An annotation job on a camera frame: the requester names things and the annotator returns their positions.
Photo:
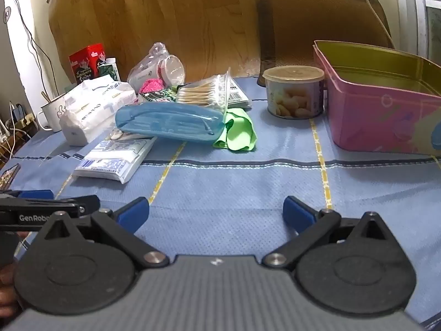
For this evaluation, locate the spoon in mug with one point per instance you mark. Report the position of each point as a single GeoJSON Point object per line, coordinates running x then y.
{"type": "Point", "coordinates": [45, 97]}

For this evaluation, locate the wooden board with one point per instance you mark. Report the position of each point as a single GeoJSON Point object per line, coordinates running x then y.
{"type": "Point", "coordinates": [193, 20]}

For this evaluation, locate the blue translucent plastic case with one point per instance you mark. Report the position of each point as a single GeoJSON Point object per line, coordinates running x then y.
{"type": "Point", "coordinates": [168, 122]}

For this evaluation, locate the white flat wipes packet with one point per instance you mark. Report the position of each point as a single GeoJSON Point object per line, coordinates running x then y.
{"type": "Point", "coordinates": [115, 158]}

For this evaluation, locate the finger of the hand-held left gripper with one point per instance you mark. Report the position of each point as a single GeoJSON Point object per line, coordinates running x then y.
{"type": "Point", "coordinates": [32, 194]}
{"type": "Point", "coordinates": [84, 202]}

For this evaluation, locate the pink tin box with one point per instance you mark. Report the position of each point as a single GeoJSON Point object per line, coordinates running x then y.
{"type": "Point", "coordinates": [375, 117]}

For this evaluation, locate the green patterned pouch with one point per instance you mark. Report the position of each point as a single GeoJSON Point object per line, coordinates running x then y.
{"type": "Point", "coordinates": [162, 94]}

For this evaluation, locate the green cloth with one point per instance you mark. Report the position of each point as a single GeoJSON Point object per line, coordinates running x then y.
{"type": "Point", "coordinates": [239, 131]}

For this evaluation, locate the clear plastic bag with jars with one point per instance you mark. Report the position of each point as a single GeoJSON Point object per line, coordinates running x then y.
{"type": "Point", "coordinates": [156, 67]}

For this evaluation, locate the green printed carton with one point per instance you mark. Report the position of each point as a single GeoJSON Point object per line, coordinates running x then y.
{"type": "Point", "coordinates": [109, 69]}

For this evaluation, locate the power strip with plugs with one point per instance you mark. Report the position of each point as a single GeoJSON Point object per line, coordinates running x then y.
{"type": "Point", "coordinates": [17, 124]}

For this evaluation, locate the white enamel mug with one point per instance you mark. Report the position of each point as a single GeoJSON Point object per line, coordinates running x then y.
{"type": "Point", "coordinates": [51, 113]}

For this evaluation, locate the clear box of cotton swabs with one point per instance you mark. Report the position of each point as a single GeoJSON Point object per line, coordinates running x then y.
{"type": "Point", "coordinates": [203, 93]}

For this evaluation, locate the frosted glass sliding door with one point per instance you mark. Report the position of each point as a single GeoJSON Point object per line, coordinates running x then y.
{"type": "Point", "coordinates": [423, 13]}

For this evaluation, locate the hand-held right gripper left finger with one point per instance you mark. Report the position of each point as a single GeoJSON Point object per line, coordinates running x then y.
{"type": "Point", "coordinates": [133, 213]}

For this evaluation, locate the white tissue pack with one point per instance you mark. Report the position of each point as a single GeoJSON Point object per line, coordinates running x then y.
{"type": "Point", "coordinates": [93, 107]}

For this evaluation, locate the person's left hand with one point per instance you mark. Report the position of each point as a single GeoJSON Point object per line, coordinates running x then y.
{"type": "Point", "coordinates": [6, 289]}

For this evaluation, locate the pink yarn ball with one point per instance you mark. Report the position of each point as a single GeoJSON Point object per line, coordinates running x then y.
{"type": "Point", "coordinates": [152, 85]}

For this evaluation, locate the blue checked tablecloth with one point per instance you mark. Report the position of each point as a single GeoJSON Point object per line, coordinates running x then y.
{"type": "Point", "coordinates": [224, 179]}

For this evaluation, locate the round can with plastic lid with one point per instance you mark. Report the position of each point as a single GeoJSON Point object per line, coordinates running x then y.
{"type": "Point", "coordinates": [294, 93]}

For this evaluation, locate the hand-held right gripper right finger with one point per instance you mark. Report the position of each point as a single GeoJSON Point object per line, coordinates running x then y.
{"type": "Point", "coordinates": [298, 215]}

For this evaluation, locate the small round wall disc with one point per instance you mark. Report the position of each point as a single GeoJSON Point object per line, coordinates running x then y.
{"type": "Point", "coordinates": [6, 15]}

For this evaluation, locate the red printed box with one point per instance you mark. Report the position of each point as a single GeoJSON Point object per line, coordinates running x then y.
{"type": "Point", "coordinates": [86, 63]}

